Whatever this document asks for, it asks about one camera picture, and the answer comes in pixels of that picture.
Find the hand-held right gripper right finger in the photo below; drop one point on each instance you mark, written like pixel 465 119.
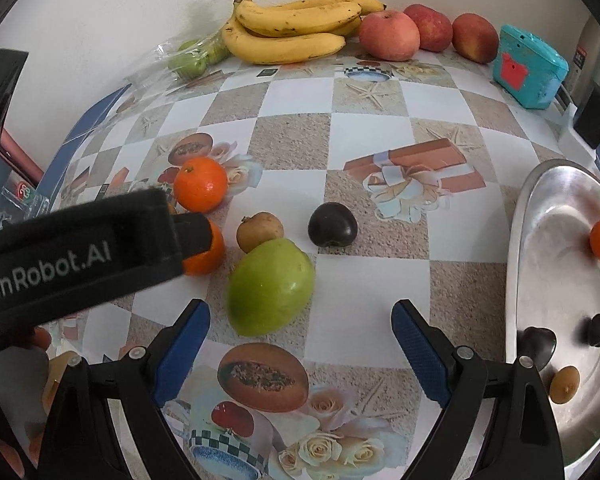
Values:
pixel 420 355

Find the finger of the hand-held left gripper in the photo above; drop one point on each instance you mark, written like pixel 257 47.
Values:
pixel 195 237

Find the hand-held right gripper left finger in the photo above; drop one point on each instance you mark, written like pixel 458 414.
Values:
pixel 180 355

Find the small brown fruit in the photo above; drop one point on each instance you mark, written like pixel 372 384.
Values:
pixel 260 232
pixel 565 385

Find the green mango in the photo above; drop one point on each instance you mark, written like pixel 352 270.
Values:
pixel 270 290

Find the round metal plate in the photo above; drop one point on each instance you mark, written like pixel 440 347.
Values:
pixel 545 270

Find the checkered printed tablecloth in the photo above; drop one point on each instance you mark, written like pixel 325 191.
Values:
pixel 290 145

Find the clear container of green fruit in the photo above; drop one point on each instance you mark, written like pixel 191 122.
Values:
pixel 190 62

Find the yellow banana bunch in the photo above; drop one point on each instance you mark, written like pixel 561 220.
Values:
pixel 285 45

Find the pale red apple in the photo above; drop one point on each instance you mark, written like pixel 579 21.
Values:
pixel 390 35

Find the black power adapter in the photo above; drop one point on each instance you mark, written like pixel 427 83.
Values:
pixel 597 115

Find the teal plastic box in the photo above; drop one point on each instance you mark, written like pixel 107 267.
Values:
pixel 530 70

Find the dark red apple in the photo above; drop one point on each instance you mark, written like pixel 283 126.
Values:
pixel 475 37
pixel 434 27

